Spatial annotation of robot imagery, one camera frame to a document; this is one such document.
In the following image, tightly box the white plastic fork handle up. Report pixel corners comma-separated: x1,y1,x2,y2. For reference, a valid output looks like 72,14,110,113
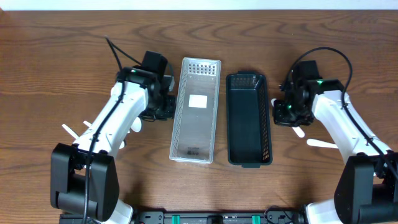
271,98,305,138

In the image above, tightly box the clear perforated plastic basket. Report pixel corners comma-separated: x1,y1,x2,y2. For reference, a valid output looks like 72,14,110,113
169,57,221,164

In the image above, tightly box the black perforated plastic basket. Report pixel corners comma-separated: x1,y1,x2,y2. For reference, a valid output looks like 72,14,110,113
226,70,273,168

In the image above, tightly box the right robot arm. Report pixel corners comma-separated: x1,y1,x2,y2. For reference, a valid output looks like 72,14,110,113
273,78,397,223

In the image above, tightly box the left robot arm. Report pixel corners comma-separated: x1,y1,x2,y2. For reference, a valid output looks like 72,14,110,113
50,66,175,223

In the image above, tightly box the white plastic spoon bowl down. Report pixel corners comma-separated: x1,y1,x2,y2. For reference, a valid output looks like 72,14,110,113
131,117,142,133

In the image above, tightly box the white plastic fork near right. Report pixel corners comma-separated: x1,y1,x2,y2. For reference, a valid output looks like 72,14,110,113
307,139,338,149

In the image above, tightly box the white plastic spoon near left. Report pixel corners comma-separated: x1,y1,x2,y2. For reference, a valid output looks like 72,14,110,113
83,121,91,127

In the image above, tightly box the white plastic spoon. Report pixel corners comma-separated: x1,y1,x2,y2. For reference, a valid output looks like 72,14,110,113
83,121,91,127
62,124,79,139

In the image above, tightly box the white plastic spoon far left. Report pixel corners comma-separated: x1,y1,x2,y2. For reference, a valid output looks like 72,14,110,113
62,124,79,139

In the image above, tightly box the left black cable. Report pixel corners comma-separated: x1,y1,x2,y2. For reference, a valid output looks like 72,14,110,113
81,35,144,224

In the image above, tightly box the black cable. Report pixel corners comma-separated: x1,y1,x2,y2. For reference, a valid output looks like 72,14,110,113
279,47,398,181
81,35,144,224

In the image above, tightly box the right black cable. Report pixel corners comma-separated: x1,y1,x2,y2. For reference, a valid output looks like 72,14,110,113
279,47,398,181

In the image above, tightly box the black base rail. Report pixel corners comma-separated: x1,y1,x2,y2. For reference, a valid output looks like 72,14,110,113
58,205,308,224

